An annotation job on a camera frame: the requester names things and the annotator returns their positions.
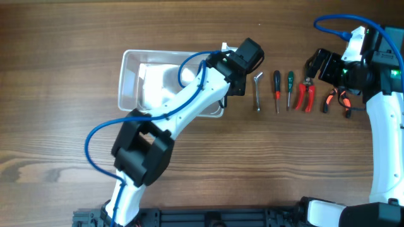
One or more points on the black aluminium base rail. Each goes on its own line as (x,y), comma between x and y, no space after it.
(215,217)

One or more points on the silver hex wrench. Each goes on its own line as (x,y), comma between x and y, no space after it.
(256,82)

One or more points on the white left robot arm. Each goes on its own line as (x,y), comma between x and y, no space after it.
(145,142)

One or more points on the red handled pruning shears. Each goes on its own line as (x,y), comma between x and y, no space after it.
(307,90)

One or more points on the clear plastic container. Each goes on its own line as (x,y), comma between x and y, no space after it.
(150,79)

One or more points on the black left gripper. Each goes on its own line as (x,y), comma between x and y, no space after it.
(242,91)

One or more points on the black red screwdriver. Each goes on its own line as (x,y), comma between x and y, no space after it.
(276,80)

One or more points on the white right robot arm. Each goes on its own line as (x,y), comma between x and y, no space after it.
(385,207)

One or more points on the green handled screwdriver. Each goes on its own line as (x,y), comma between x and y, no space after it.
(290,83)

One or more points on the orange black needle-nose pliers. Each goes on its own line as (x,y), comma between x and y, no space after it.
(343,100)

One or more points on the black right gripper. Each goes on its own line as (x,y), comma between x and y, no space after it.
(327,74)

